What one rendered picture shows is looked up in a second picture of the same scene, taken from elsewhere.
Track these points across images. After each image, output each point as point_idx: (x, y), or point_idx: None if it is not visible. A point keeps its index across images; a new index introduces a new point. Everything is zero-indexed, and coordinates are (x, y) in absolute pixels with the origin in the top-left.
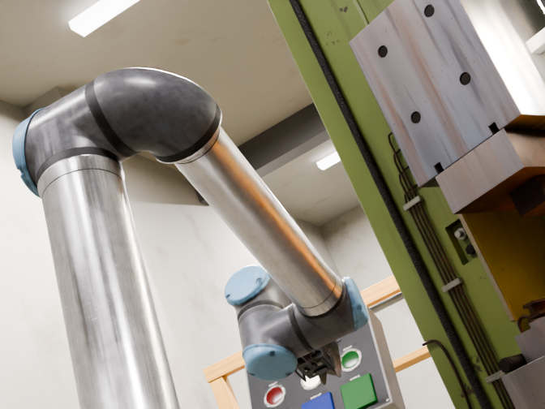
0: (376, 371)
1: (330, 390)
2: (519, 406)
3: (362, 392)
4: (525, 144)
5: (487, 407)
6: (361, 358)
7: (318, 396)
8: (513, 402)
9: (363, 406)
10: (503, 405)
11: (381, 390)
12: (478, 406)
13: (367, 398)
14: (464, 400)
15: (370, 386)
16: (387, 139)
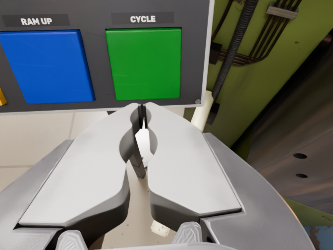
0: (195, 28)
1: (77, 24)
2: (323, 140)
3: (157, 72)
4: None
5: (243, 31)
6: None
7: (43, 25)
8: (323, 135)
9: (153, 98)
10: (259, 38)
11: (192, 78)
12: (231, 16)
13: (165, 88)
14: (222, 1)
15: (176, 66)
16: None
